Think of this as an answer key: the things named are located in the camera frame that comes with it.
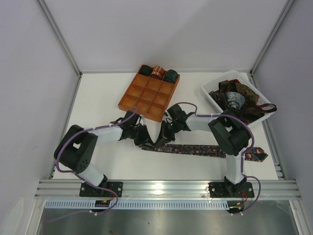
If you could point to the orange wooden divided tray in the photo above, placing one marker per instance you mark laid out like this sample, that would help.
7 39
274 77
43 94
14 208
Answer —
150 96

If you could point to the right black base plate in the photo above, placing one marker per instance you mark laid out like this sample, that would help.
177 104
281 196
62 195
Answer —
228 190

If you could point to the white plastic basket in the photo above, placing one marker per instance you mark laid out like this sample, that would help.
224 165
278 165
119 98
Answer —
231 75

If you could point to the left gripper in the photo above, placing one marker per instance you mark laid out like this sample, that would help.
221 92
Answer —
141 136

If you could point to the aluminium rail frame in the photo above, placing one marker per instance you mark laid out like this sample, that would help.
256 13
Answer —
158 195

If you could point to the pile of dark ties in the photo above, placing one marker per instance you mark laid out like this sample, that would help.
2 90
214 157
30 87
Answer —
251 111

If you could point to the grey blue paisley tie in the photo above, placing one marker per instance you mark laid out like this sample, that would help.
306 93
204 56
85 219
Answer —
235 100

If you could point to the red patterned rolled tie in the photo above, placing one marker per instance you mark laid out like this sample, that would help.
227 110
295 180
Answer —
158 73

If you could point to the dark green rolled tie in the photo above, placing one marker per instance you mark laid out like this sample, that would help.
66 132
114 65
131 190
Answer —
145 70

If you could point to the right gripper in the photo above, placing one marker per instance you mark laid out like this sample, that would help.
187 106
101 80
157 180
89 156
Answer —
167 131

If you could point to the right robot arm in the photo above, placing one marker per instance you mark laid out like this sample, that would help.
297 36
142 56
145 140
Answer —
231 134

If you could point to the navy floral tie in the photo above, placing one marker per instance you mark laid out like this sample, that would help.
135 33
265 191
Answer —
256 154

